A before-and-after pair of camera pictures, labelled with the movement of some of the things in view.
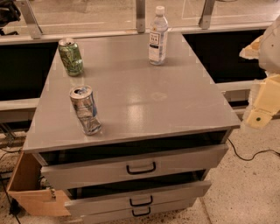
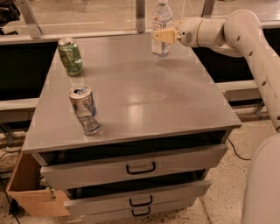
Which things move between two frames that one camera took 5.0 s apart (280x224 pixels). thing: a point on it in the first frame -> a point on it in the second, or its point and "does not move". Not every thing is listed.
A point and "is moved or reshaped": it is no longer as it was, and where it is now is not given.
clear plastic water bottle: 158,38 is moved or reshaped
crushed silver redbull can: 83,100 does not move
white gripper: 271,48 -> 188,32
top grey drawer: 73,173 does not move
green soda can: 71,56 does not move
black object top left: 9,12 does not move
